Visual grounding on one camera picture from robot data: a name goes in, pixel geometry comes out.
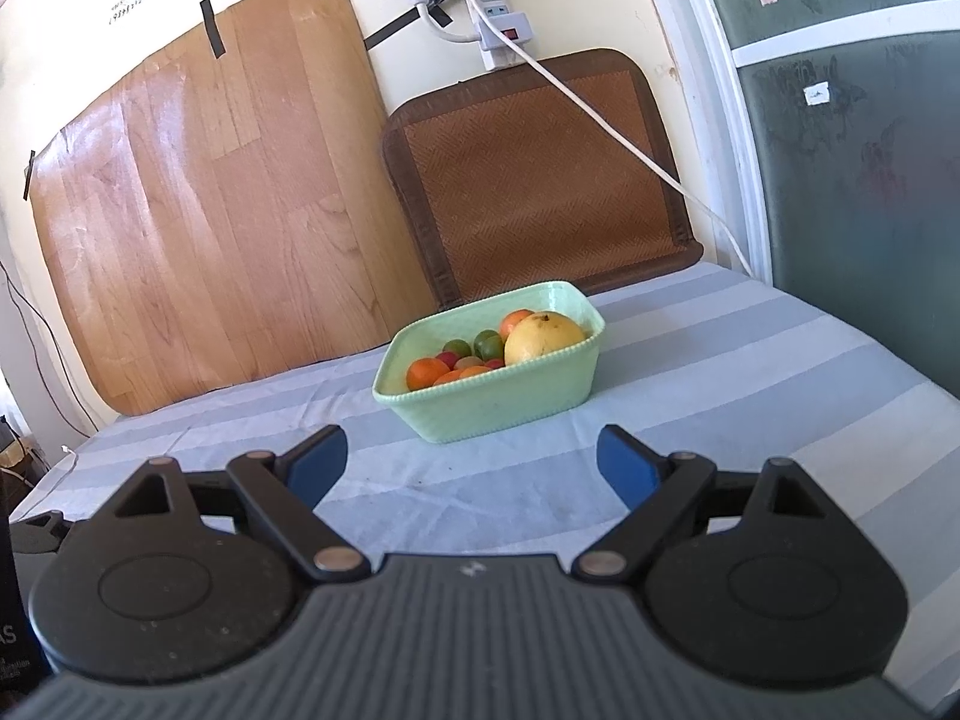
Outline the light green plastic basin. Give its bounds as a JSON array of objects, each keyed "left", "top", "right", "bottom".
[{"left": 372, "top": 280, "right": 607, "bottom": 444}]

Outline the frosted glass door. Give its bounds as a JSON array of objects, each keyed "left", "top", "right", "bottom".
[{"left": 685, "top": 0, "right": 960, "bottom": 470}]

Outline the large yellow fruit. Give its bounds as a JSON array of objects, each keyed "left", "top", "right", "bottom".
[{"left": 503, "top": 310, "right": 587, "bottom": 368}]

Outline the brown woven mat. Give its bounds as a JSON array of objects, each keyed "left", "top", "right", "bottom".
[{"left": 378, "top": 46, "right": 707, "bottom": 311}]

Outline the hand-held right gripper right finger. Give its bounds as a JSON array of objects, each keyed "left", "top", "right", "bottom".
[{"left": 576, "top": 424, "right": 826, "bottom": 582}]

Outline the thin dark wire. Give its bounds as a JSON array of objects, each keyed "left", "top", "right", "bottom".
[{"left": 0, "top": 258, "right": 100, "bottom": 437}]

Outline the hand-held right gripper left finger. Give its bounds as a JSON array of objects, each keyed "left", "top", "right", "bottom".
[{"left": 112, "top": 424, "right": 370, "bottom": 582}]

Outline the wooden board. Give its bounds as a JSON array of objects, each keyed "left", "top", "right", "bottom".
[{"left": 28, "top": 0, "right": 445, "bottom": 416}]

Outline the white door frame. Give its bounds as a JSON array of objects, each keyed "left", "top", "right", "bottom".
[{"left": 651, "top": 0, "right": 778, "bottom": 287}]

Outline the white power strip with cable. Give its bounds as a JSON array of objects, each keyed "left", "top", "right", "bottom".
[{"left": 467, "top": 0, "right": 756, "bottom": 276}]

